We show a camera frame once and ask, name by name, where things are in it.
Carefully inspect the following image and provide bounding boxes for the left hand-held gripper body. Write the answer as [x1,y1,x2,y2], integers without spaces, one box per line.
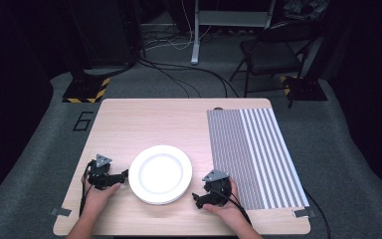
[87,153,120,191]

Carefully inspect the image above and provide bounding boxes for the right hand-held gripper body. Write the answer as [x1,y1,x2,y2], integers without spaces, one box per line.
[201,169,234,207]

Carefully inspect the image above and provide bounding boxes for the person's right hand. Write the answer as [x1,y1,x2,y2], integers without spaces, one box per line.
[202,177,247,222]

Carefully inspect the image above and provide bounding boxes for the person's left hand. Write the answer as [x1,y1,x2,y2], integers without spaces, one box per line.
[81,175,122,215]

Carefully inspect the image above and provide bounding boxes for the grey white striped mat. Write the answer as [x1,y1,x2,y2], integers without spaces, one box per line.
[206,108,310,211]

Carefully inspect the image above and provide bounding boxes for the grey tape piece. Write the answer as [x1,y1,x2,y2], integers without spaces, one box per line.
[50,206,73,218]
[292,205,317,219]

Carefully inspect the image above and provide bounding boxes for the black yellow striped stand base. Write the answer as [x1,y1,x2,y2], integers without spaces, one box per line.
[280,75,329,110]
[62,77,111,105]

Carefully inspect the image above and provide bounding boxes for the dark cabinet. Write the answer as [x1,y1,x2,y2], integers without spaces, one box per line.
[63,0,144,72]

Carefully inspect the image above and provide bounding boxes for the black folding chair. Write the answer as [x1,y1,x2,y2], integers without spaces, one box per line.
[229,20,326,99]

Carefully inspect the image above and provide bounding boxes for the white metal stand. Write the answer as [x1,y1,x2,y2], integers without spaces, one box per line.
[190,0,278,66]

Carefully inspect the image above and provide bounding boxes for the dark cloth bundle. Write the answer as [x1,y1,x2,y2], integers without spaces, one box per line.
[281,0,330,23]

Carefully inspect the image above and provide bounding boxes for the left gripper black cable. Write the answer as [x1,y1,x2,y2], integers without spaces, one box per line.
[78,160,96,217]

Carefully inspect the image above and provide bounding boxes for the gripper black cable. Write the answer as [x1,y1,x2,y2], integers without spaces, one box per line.
[212,188,254,227]
[78,160,96,217]

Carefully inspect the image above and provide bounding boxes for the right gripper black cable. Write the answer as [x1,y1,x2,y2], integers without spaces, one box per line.
[212,188,254,227]

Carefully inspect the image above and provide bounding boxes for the black cable beside table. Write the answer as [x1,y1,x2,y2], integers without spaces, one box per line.
[302,188,332,239]

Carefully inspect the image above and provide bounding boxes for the black floor cables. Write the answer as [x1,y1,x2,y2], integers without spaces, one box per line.
[138,57,241,100]

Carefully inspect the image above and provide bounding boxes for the white floor cables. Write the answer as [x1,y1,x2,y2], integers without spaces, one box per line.
[142,0,214,52]

